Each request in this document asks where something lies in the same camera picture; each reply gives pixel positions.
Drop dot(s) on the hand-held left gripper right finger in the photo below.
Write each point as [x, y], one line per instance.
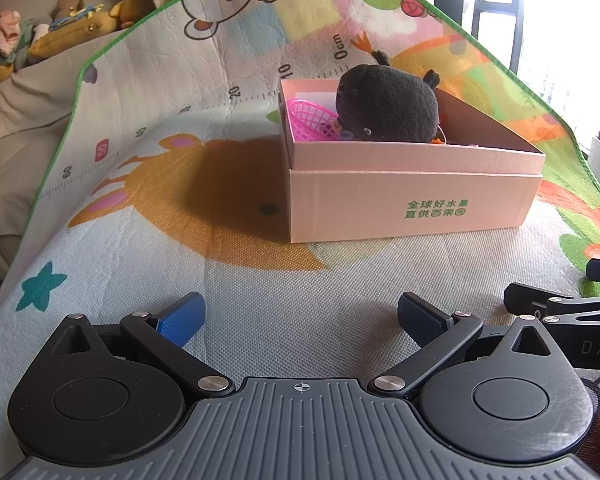
[422, 317]

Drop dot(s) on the orange toy pumpkin half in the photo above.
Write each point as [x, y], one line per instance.
[437, 141]

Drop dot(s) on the beige covered sofa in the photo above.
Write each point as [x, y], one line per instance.
[20, 100]

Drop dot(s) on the pink cardboard box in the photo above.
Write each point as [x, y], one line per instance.
[405, 180]

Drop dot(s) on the pink plastic basket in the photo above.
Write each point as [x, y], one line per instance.
[310, 117]

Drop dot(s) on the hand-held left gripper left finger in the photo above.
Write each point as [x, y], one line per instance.
[180, 317]

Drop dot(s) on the black window frame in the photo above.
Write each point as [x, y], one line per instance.
[495, 10]

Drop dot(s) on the dark grey plush toy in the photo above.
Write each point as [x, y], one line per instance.
[385, 105]

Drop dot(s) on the brown bear plush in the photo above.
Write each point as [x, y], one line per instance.
[70, 5]

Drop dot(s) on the yellow green pillow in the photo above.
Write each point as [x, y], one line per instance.
[10, 62]

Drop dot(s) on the yellow plush toy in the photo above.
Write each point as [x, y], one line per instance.
[75, 32]

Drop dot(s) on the pile of pink clothes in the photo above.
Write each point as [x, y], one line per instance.
[0, 30]

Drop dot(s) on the printed cartoon play mat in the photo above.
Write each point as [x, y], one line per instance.
[180, 110]

